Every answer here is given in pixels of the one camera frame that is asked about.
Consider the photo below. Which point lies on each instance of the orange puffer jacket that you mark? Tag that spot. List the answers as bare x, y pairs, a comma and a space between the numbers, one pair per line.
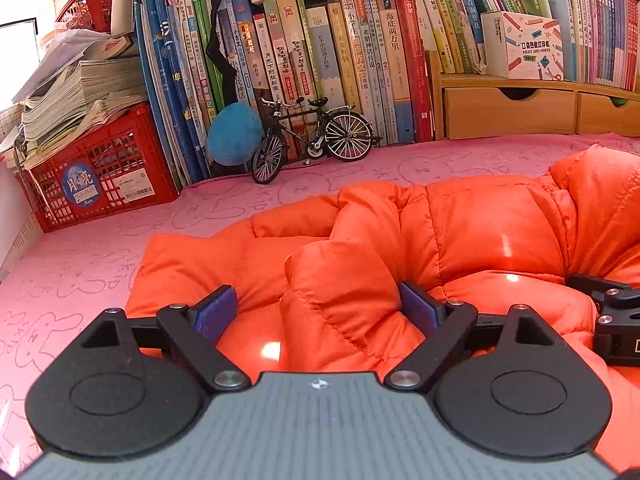
450, 230

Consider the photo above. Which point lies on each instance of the wooden drawer organizer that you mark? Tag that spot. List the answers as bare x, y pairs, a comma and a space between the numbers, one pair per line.
475, 110

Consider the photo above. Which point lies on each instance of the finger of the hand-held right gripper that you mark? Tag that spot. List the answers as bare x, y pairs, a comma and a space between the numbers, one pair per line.
620, 297

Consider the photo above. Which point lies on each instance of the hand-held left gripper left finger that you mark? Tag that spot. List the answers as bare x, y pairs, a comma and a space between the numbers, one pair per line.
217, 310

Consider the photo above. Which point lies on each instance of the pink printed blanket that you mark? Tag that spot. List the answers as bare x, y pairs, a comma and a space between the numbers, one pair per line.
150, 210

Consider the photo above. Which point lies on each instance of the black model bicycle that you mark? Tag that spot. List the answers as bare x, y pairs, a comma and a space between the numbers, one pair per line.
348, 136

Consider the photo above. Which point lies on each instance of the row of tall thin books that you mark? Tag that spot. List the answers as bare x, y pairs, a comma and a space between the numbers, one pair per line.
165, 85

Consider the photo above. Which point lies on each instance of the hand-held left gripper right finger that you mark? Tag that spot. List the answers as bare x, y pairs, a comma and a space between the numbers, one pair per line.
417, 305

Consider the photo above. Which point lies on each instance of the row of thick upright books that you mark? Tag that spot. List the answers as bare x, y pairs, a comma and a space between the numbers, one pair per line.
350, 60

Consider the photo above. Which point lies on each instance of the grey grid cutting mat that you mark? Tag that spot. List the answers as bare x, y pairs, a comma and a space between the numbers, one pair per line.
7, 120

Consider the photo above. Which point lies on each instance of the red plastic crate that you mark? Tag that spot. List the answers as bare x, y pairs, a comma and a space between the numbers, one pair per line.
157, 170

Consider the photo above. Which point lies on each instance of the white printed box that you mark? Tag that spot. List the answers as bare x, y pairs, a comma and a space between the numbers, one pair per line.
500, 45

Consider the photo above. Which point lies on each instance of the blue plush ball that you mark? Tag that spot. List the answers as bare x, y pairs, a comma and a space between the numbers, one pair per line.
235, 135

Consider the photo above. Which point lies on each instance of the red plastic basket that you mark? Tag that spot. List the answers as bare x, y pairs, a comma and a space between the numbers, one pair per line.
90, 10

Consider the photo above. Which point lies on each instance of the row of colourful shelf books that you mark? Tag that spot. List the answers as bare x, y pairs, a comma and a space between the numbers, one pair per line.
450, 10

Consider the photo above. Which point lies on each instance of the row of pink-spined books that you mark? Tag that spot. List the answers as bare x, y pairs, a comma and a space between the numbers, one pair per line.
600, 25

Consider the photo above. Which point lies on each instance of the stack of paper booklets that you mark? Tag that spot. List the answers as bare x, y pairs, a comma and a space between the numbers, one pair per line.
90, 95

